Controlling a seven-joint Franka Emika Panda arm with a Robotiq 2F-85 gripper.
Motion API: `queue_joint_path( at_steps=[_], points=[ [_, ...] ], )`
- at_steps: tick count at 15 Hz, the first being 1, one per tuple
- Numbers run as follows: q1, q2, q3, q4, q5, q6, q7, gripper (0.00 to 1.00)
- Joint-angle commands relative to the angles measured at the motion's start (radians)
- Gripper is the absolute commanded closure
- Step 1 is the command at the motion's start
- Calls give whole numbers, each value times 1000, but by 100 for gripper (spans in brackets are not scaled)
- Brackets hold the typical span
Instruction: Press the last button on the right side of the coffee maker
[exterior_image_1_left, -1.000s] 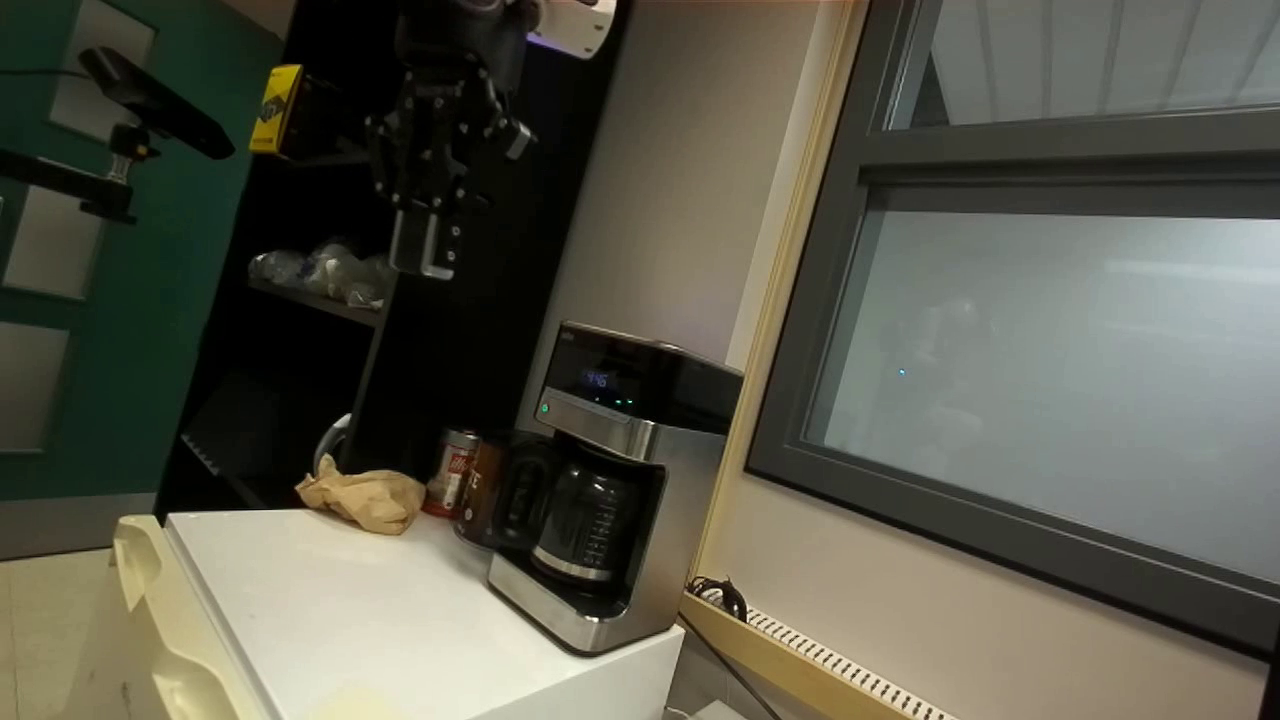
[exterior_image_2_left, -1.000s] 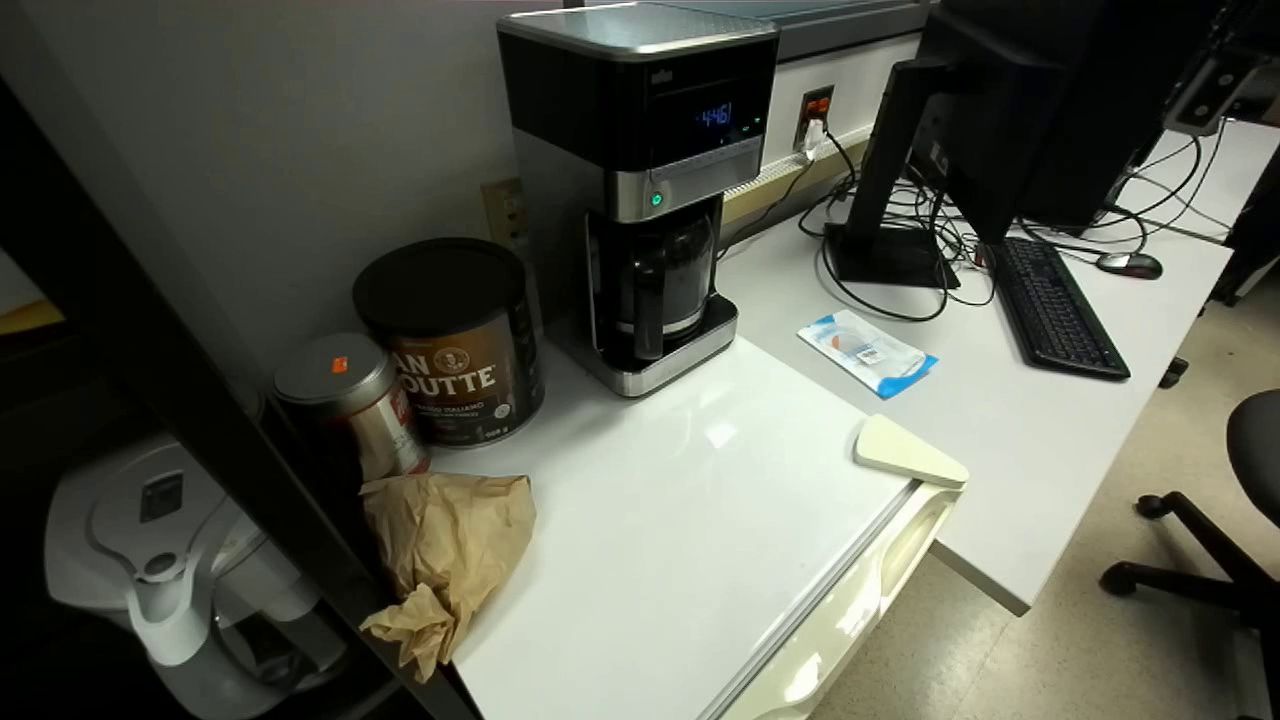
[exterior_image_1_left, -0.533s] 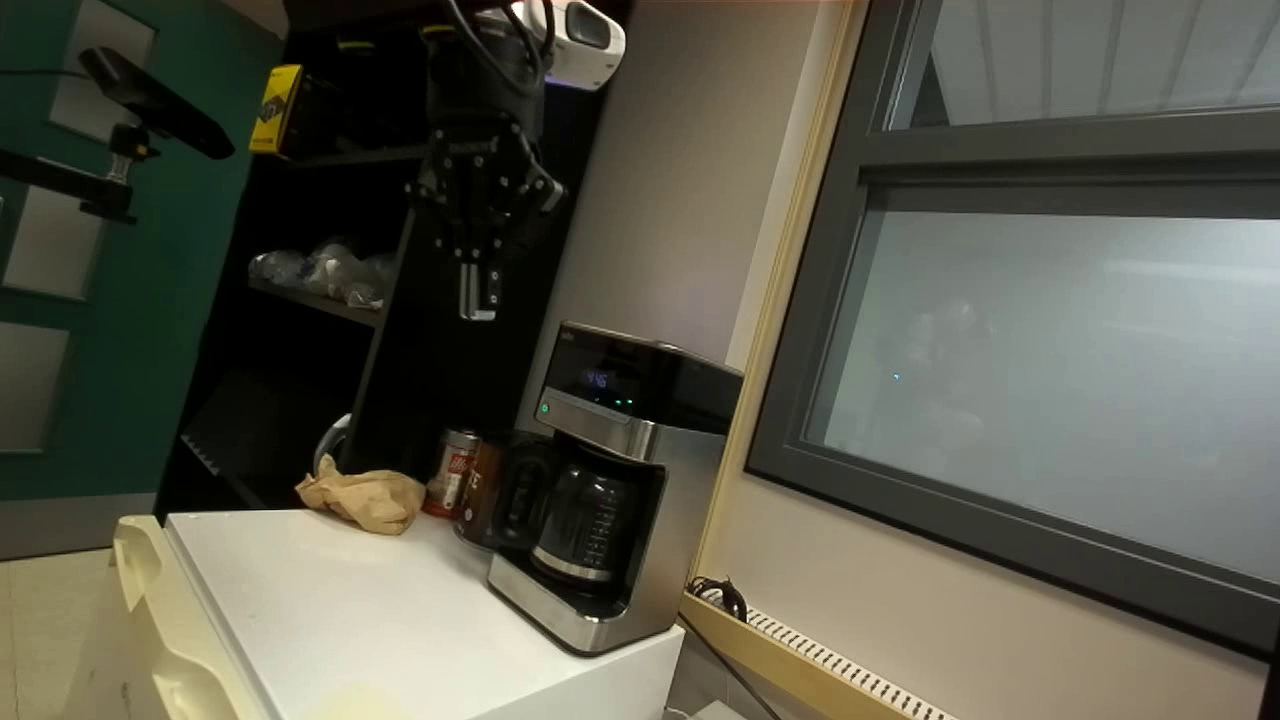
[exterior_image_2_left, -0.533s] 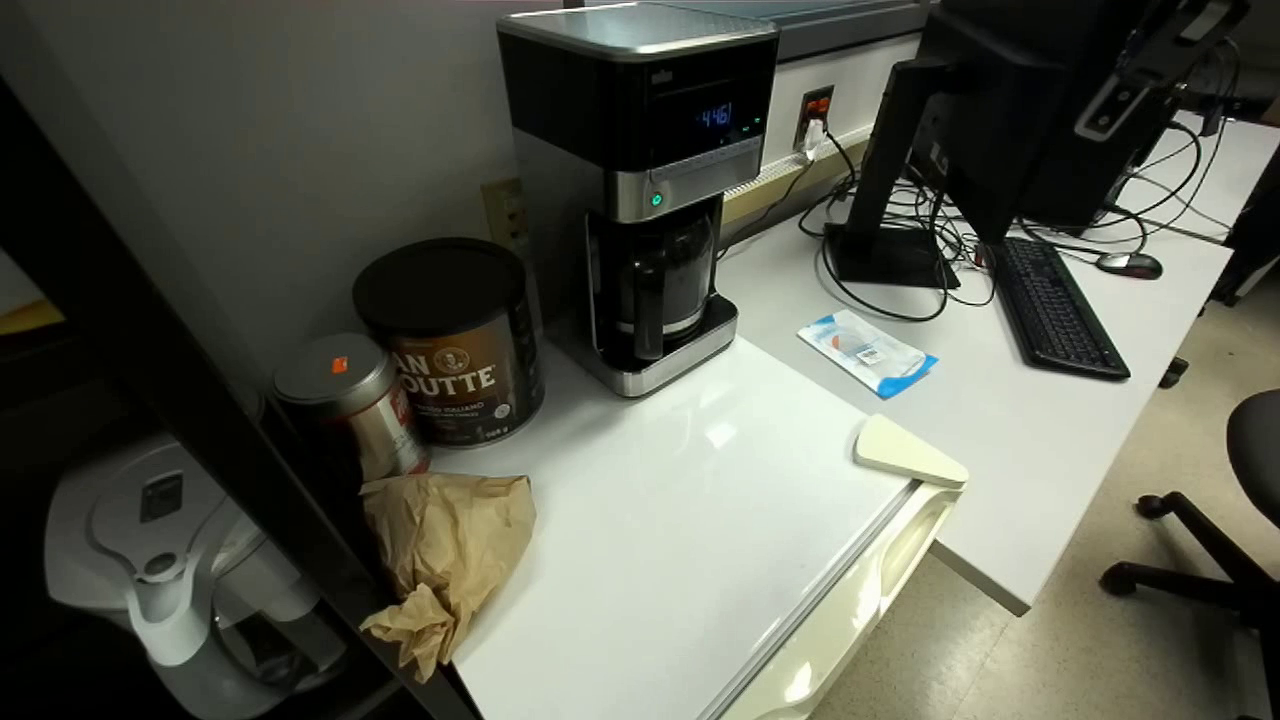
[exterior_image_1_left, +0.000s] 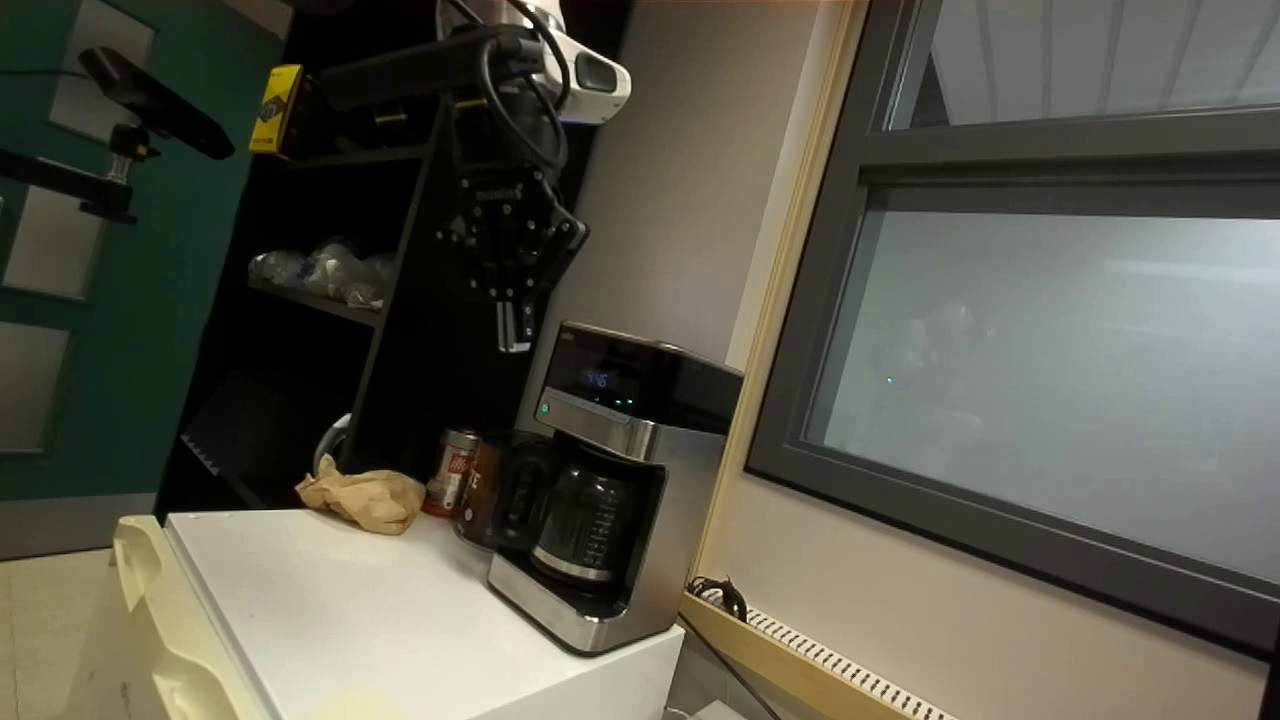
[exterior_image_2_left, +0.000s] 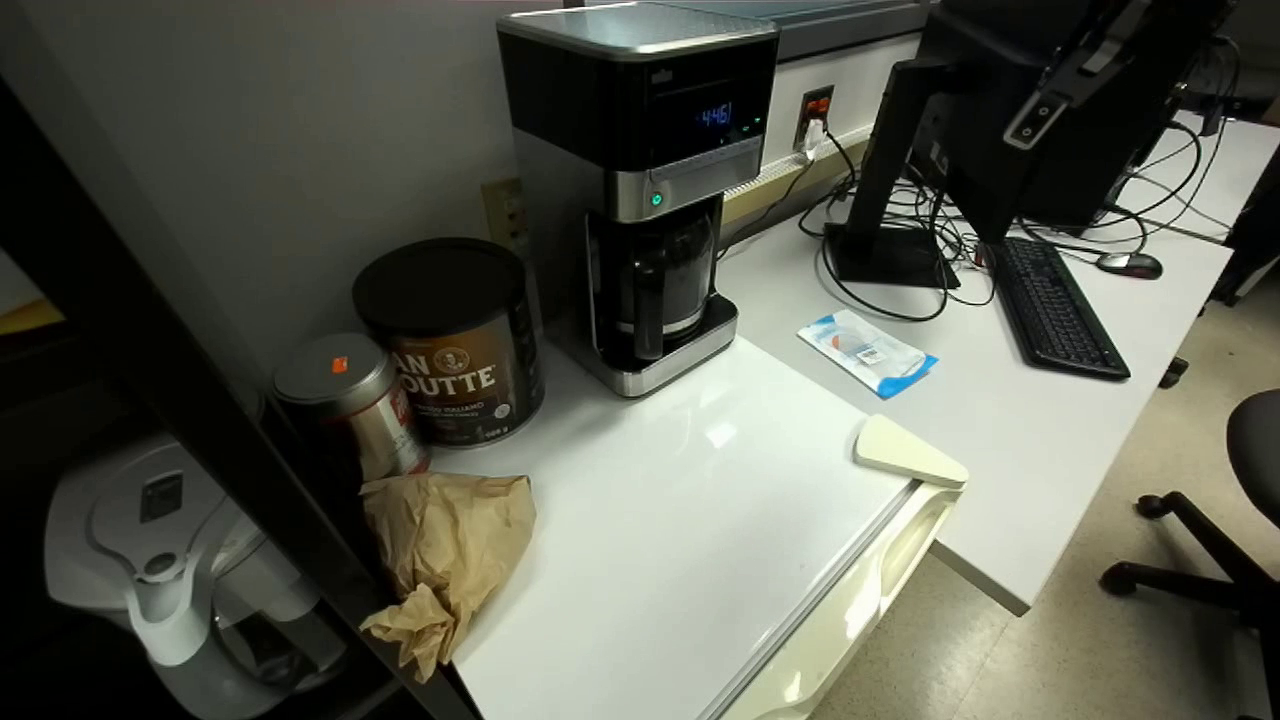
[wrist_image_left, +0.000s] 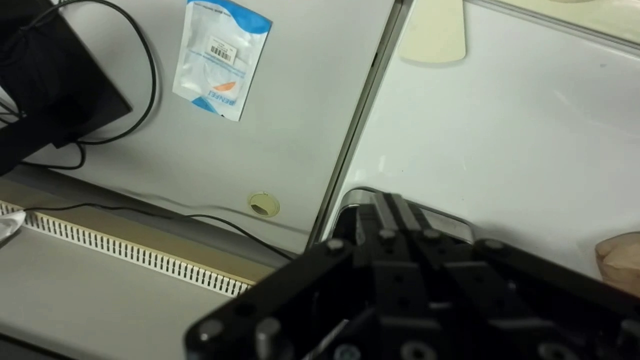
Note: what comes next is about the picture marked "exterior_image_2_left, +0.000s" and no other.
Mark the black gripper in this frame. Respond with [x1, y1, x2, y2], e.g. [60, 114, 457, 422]
[1000, 0, 1169, 158]

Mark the glass coffee carafe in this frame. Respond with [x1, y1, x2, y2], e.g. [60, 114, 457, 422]
[606, 215, 725, 369]

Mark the black silver drip coffee maker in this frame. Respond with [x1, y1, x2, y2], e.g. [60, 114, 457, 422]
[498, 4, 783, 405]

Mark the dark coffee can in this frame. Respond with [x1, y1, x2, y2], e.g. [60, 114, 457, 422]
[347, 235, 548, 453]

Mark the black computer monitor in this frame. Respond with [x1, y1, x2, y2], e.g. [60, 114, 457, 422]
[819, 0, 1233, 294]

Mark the black computer mouse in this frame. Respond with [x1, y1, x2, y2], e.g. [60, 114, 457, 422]
[1094, 248, 1169, 284]

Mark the black computer keyboard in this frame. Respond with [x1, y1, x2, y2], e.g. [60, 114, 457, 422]
[989, 231, 1138, 389]

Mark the blue white wipes packet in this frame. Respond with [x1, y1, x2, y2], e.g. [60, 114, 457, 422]
[795, 310, 943, 405]

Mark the cream wedge-shaped piece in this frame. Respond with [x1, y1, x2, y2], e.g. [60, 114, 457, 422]
[852, 414, 974, 491]

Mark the black office chair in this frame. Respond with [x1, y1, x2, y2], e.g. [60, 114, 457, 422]
[1097, 389, 1280, 678]

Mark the white mini fridge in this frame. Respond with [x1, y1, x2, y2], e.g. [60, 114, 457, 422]
[444, 331, 970, 720]

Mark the crumpled brown paper bag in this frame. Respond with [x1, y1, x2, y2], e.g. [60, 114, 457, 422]
[355, 470, 539, 687]

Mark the small jar with silver lid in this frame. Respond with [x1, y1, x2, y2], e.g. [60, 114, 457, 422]
[267, 328, 432, 484]

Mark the white water filter pitcher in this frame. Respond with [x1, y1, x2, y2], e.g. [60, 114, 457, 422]
[39, 428, 354, 720]

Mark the black monitor cable bundle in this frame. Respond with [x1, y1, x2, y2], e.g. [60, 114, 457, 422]
[795, 175, 1000, 328]

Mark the black mouse cable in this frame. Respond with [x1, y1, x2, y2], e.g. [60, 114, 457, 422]
[1017, 114, 1235, 262]

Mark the white power plug cable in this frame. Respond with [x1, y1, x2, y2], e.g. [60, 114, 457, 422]
[795, 116, 873, 243]

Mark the grey wall trunking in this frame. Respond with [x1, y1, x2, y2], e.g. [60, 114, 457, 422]
[664, 0, 939, 65]

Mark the beige wall outlet plate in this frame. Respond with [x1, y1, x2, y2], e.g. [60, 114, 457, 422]
[477, 172, 531, 251]

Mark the black shelf frame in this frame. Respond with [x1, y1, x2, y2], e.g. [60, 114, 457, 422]
[0, 77, 485, 720]

